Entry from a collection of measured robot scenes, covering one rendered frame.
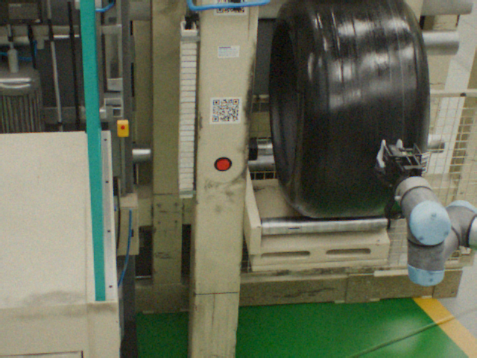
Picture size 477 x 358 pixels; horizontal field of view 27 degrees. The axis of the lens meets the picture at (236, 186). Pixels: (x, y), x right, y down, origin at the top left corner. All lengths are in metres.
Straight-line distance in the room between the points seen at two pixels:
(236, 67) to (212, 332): 0.87
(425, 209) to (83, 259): 0.67
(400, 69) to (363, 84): 0.09
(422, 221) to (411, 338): 1.67
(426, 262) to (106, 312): 0.66
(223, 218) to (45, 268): 0.82
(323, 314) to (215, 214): 1.15
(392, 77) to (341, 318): 1.52
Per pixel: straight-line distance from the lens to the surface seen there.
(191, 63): 2.29
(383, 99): 2.23
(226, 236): 2.59
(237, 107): 2.36
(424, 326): 3.63
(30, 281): 1.82
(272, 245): 2.51
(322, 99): 2.21
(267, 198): 2.77
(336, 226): 2.53
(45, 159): 2.12
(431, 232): 1.95
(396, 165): 2.11
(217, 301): 2.75
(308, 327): 3.54
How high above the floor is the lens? 2.48
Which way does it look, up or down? 37 degrees down
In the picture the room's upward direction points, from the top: 3 degrees clockwise
